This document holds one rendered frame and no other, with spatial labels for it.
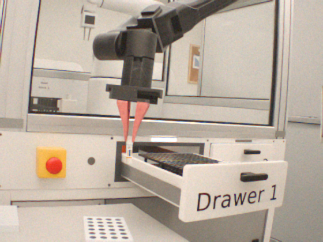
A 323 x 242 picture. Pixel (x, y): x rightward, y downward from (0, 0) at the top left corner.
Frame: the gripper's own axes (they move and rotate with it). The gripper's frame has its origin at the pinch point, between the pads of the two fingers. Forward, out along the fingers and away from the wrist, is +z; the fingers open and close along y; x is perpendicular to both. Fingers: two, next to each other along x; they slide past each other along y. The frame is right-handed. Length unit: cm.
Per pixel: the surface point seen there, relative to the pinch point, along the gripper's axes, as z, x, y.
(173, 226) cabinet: 30, -40, -13
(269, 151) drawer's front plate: 4, -55, -46
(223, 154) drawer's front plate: 5, -44, -26
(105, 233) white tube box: 17.5, 4.8, 2.2
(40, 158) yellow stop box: 8.5, -12.9, 22.0
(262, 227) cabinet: 35, -61, -50
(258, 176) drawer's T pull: 5.3, -2.7, -26.1
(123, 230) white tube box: 17.7, 1.8, -0.6
